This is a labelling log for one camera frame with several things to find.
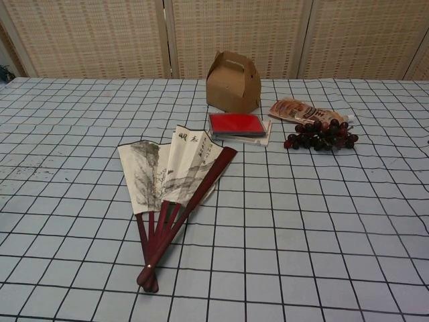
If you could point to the paper folding fan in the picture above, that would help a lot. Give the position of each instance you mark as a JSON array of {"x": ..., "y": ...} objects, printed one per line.
[{"x": 147, "y": 174}]

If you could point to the red ink stamp pad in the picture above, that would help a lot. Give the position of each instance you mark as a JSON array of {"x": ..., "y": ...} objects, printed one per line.
[{"x": 236, "y": 123}]

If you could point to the red ink pad case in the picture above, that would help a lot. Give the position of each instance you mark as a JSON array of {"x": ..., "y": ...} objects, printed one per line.
[{"x": 258, "y": 141}]

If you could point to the brown kraft paper gable box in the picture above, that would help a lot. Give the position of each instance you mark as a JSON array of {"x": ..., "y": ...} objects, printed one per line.
[{"x": 231, "y": 90}]

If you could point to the printed snack pouch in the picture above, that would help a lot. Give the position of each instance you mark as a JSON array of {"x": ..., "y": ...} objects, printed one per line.
[{"x": 301, "y": 112}]

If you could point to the dark purple grape bunch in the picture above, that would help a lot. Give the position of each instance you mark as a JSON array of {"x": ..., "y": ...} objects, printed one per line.
[{"x": 318, "y": 137}]

